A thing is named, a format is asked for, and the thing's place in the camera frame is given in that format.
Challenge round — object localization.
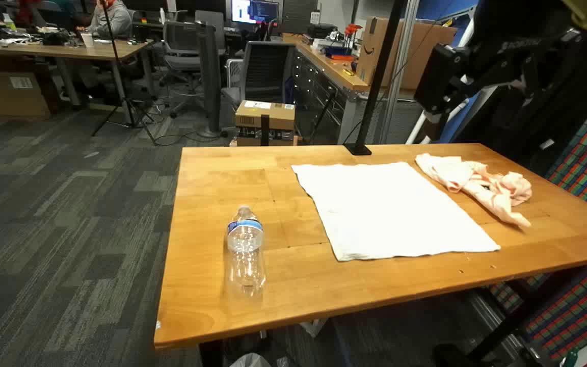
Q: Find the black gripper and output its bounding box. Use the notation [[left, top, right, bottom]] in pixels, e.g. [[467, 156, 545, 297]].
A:
[[414, 40, 476, 116]]

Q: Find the white terry towel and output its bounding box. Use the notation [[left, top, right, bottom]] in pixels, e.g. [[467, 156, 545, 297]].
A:
[[290, 159, 504, 263]]

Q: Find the large brown cardboard sheet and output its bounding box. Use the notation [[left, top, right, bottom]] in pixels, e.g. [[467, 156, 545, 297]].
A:
[[357, 17, 459, 94]]

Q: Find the pink crumpled cloth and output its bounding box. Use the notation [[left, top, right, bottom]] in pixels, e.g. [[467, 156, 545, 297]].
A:
[[414, 150, 535, 231]]

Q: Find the workbench with drawer cabinet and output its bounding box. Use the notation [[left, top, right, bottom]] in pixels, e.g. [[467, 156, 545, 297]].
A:
[[281, 32, 371, 144]]

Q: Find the black curtain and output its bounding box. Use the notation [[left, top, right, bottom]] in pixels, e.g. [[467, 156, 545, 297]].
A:
[[484, 67, 587, 176]]

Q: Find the flat cardboard box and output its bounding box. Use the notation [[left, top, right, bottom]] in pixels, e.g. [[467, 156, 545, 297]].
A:
[[233, 98, 297, 133]]

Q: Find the lit computer monitor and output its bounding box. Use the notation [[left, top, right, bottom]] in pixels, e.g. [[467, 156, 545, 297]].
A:
[[231, 0, 284, 26]]

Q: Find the tall grey tower column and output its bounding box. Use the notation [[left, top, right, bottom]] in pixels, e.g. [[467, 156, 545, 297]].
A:
[[195, 22, 225, 138]]

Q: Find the clear plastic water bottle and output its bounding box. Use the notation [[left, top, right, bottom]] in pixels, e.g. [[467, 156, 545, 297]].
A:
[[225, 204, 269, 300]]

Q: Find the grey office chair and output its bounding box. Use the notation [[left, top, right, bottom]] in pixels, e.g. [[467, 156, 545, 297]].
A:
[[162, 19, 203, 78]]

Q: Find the black tripod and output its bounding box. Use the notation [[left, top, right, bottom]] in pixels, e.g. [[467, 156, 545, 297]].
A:
[[89, 0, 162, 149]]

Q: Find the seated person in grey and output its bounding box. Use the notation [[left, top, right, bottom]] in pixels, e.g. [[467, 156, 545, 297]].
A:
[[87, 0, 135, 38]]

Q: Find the white crumpled bag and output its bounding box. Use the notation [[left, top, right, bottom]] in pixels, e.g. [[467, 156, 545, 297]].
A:
[[231, 350, 277, 367]]

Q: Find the long wooden office desk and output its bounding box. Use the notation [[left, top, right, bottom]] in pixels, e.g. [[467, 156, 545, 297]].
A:
[[0, 37, 155, 128]]

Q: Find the cardboard box with label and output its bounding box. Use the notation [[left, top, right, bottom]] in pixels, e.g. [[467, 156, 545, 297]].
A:
[[0, 69, 53, 121]]

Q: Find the black table leg frame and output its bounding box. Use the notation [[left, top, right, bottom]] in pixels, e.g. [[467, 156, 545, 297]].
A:
[[435, 272, 555, 367]]

